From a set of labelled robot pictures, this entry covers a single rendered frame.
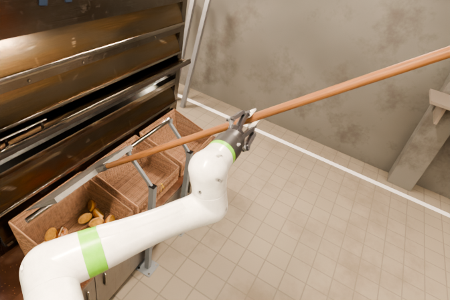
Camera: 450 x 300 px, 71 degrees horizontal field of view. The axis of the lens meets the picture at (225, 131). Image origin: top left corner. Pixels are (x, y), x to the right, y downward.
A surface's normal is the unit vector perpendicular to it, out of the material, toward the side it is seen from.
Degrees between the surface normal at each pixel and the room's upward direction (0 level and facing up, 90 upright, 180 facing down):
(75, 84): 70
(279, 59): 90
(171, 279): 0
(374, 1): 90
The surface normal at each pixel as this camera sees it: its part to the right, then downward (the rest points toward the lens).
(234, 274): 0.18, -0.81
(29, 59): 0.89, 0.07
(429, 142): -0.48, 0.42
